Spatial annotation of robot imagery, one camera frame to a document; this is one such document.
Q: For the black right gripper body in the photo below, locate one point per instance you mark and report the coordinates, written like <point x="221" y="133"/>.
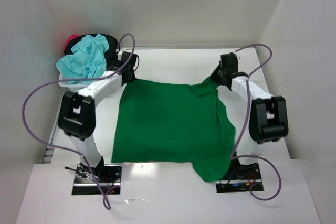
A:
<point x="217" y="76"/>

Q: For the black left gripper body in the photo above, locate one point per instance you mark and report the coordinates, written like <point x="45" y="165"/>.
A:
<point x="129" y="76"/>

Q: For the green t shirt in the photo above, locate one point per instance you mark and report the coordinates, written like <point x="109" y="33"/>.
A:
<point x="178" y="123"/>

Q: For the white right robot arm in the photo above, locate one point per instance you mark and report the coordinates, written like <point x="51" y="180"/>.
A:
<point x="266" y="117"/>

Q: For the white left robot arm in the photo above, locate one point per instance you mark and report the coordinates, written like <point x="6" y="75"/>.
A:
<point x="77" y="116"/>

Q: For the black t shirt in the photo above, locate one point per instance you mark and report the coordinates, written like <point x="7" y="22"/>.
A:
<point x="110" y="55"/>

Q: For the light blue t shirt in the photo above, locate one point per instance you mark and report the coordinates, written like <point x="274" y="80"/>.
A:
<point x="86" y="61"/>

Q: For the white plastic laundry basket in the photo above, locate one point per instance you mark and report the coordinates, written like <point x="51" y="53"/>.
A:
<point x="65" y="84"/>

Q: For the pink red t shirt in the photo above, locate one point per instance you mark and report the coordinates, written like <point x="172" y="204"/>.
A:
<point x="70" y="41"/>

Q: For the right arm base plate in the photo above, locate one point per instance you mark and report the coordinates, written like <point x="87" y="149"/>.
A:
<point x="241" y="180"/>

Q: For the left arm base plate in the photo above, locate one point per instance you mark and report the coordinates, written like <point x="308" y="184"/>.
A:
<point x="110" y="182"/>

